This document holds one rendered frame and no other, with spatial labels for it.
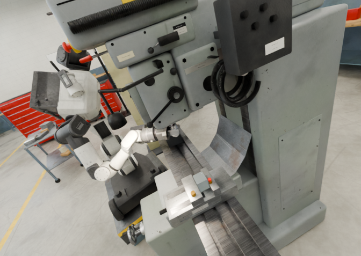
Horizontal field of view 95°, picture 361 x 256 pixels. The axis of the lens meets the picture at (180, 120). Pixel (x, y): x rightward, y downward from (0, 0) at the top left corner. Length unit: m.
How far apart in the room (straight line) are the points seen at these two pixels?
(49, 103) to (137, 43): 0.62
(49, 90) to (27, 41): 9.37
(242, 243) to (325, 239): 1.16
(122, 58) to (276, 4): 0.50
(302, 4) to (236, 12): 0.60
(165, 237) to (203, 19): 1.16
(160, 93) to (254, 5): 0.44
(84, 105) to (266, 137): 0.98
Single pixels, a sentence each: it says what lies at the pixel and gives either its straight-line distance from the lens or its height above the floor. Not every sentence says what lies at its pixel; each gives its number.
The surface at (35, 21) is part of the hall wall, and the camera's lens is 10.34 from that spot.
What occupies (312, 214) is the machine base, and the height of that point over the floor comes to 0.20.
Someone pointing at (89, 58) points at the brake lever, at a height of 1.70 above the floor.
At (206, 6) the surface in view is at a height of 1.73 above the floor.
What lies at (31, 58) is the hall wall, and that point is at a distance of 10.49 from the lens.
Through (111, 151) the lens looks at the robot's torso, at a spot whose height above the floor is 1.01.
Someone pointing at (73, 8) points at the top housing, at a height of 1.84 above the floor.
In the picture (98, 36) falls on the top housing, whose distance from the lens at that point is 0.67.
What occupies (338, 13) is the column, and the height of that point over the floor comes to 1.54.
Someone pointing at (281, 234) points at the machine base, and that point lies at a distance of 1.66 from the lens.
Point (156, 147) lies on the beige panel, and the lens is 3.01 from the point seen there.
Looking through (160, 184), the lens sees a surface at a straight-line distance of 1.22.
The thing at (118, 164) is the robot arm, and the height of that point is 1.16.
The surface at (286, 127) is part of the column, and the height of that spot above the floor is 1.09.
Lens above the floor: 1.70
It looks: 28 degrees down
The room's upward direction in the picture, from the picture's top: 20 degrees counter-clockwise
